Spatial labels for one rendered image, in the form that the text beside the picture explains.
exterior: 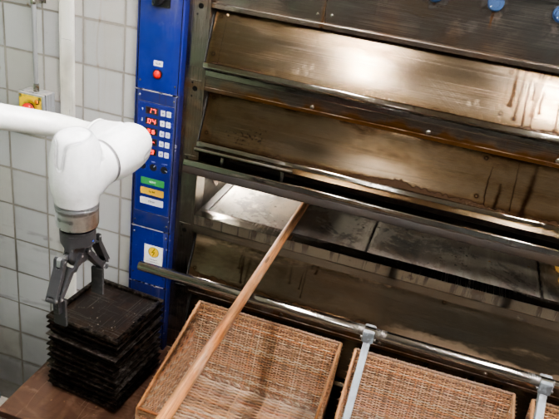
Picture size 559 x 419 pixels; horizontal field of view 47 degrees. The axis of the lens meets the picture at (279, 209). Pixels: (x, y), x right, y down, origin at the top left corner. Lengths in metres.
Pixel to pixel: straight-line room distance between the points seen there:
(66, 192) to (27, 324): 1.69
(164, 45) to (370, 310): 1.11
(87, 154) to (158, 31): 0.88
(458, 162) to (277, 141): 0.56
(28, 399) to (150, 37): 1.28
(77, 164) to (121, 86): 0.97
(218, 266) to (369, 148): 0.71
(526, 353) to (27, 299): 1.94
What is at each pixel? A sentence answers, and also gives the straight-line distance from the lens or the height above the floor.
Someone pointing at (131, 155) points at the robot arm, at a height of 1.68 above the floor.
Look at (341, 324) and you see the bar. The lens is 1.86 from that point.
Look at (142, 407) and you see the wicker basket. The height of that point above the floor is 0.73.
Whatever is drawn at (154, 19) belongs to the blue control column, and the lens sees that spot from 2.12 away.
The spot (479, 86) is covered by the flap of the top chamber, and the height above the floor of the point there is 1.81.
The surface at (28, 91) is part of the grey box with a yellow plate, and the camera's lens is 2.40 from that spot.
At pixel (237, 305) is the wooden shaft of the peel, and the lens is 1.80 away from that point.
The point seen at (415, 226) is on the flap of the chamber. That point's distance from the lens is 1.93.
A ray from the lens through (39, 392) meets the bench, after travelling 2.47.
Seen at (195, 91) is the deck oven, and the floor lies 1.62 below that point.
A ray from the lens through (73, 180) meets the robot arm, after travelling 1.33.
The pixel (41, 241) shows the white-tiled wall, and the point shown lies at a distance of 2.70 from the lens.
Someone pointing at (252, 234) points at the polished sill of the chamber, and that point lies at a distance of 2.24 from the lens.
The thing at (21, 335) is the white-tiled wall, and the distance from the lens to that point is 3.04.
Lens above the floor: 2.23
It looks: 26 degrees down
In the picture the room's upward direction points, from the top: 8 degrees clockwise
